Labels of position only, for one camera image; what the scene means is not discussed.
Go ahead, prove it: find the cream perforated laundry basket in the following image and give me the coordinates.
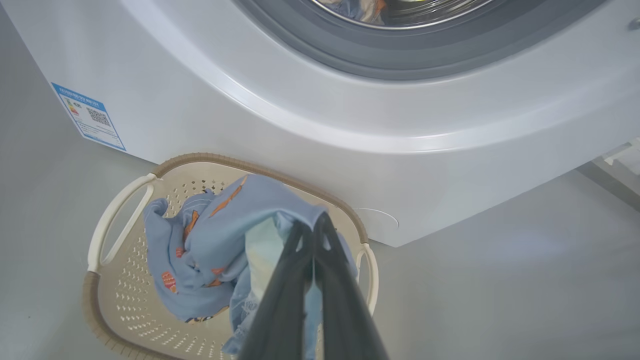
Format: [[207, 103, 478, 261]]
[[82, 152, 379, 360]]

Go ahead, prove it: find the blue garment orange cartoon print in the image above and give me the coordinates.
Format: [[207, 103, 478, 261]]
[[143, 174, 359, 360]]

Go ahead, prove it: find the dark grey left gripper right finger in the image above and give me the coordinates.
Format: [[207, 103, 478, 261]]
[[313, 212, 390, 360]]

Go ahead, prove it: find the blue energy label sticker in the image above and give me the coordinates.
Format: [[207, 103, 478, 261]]
[[51, 82, 127, 152]]

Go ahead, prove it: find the round white filter cover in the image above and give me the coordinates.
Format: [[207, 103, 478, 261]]
[[352, 208, 400, 246]]

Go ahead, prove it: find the steel perforated washer drum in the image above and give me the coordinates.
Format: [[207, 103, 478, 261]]
[[310, 0, 496, 30]]

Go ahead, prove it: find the white front-load washing machine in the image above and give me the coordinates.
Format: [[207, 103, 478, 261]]
[[0, 0, 640, 248]]

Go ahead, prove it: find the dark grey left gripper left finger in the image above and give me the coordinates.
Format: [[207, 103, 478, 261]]
[[239, 220, 316, 360]]

